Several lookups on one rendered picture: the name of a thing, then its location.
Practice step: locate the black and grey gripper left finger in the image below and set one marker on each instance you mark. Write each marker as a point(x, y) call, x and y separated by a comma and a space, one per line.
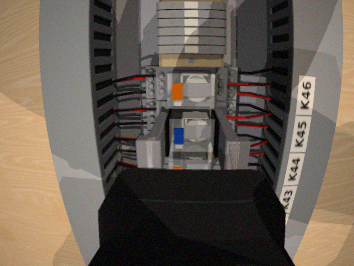
point(152, 149)

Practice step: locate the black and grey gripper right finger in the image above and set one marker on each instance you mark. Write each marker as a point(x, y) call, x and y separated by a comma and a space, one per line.
point(232, 150)

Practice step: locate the grey relay panel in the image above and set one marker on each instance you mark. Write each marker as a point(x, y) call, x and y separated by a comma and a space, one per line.
point(84, 45)

